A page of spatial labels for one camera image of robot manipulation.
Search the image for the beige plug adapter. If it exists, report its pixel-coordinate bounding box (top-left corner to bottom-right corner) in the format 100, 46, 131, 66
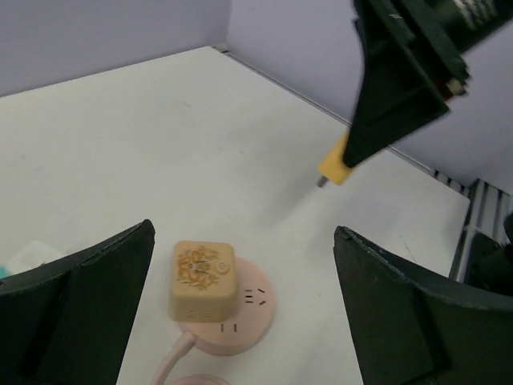
169, 241, 237, 322

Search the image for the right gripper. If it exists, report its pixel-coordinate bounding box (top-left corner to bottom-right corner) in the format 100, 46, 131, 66
344, 1, 512, 168

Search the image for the aluminium right rail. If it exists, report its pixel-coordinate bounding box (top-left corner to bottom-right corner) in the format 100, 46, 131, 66
212, 43, 513, 282

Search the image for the pink round power strip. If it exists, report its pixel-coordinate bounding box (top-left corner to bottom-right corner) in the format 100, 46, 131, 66
151, 257, 276, 384

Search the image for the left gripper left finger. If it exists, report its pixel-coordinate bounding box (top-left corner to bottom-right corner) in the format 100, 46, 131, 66
1, 220, 156, 384

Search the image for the white plug adapter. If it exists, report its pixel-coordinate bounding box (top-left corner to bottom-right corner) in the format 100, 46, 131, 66
1, 241, 63, 276

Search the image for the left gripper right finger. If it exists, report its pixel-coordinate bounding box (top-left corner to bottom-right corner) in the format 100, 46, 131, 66
333, 226, 512, 384

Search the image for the orange plug adapter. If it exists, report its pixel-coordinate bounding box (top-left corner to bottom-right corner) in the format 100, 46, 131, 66
317, 132, 353, 188

